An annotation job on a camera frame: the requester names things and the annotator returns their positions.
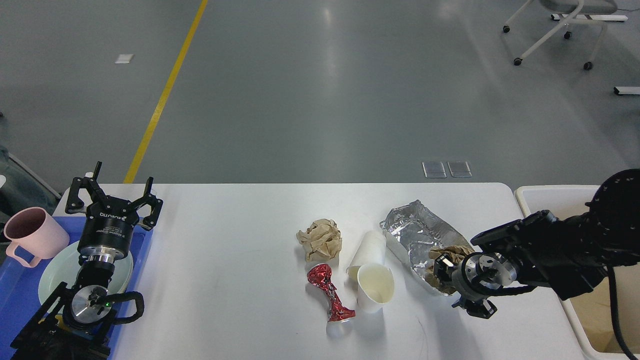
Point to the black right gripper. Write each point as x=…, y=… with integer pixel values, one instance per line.
x=477, y=277

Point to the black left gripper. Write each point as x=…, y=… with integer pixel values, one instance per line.
x=107, y=227

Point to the brown paper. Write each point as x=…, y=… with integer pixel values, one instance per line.
x=456, y=253

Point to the light green plate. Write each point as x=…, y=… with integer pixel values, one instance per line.
x=64, y=267

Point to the aluminium foil tray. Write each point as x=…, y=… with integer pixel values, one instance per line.
x=411, y=231

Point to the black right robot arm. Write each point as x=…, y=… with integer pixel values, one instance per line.
x=570, y=256

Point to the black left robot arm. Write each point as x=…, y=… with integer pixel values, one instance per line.
x=74, y=321

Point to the pink mug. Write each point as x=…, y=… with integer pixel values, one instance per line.
x=37, y=232

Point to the upright white paper cup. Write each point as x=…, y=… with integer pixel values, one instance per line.
x=376, y=287

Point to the person in jeans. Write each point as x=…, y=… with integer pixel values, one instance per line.
x=22, y=189

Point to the lying white paper cup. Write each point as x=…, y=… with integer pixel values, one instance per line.
x=371, y=250

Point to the right floor outlet cover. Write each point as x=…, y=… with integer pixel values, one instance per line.
x=459, y=169

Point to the floor outlet cover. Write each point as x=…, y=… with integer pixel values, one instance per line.
x=459, y=169
x=434, y=170

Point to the left floor outlet cover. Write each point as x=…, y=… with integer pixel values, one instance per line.
x=434, y=170

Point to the white plastic bin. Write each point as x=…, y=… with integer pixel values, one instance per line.
x=589, y=314

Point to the crushed red can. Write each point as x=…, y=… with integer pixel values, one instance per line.
x=320, y=276

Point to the crumpled brown paper ball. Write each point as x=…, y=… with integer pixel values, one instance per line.
x=321, y=241

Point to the white floor bar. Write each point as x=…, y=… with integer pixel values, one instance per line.
x=627, y=90

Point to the white office chair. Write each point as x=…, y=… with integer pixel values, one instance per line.
x=574, y=12

